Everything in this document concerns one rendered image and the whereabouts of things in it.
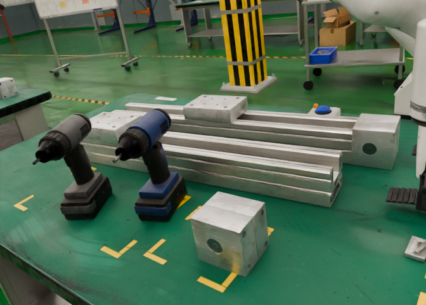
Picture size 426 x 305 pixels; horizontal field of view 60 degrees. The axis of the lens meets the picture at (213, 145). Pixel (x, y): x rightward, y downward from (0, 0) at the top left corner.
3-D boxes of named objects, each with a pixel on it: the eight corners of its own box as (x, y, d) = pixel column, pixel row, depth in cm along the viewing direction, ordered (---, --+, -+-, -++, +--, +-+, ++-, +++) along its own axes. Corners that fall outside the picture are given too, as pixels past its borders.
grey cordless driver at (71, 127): (116, 189, 96) (92, 110, 87) (80, 240, 79) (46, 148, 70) (89, 190, 98) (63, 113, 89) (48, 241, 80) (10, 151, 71)
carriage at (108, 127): (146, 136, 111) (141, 115, 108) (121, 152, 103) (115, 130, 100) (109, 131, 119) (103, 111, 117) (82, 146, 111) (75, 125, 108)
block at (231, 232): (275, 236, 71) (271, 194, 67) (245, 278, 63) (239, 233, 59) (230, 224, 76) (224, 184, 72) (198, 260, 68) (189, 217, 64)
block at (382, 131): (399, 146, 95) (402, 111, 91) (392, 170, 86) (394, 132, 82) (362, 142, 99) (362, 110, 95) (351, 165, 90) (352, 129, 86)
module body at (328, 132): (360, 146, 98) (361, 116, 94) (351, 165, 90) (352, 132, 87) (135, 123, 139) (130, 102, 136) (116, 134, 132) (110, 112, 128)
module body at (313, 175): (342, 183, 83) (342, 149, 80) (329, 208, 76) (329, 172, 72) (97, 145, 125) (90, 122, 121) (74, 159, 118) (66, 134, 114)
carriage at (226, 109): (249, 117, 112) (246, 96, 109) (232, 132, 104) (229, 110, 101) (205, 114, 121) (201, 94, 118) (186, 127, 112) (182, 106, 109)
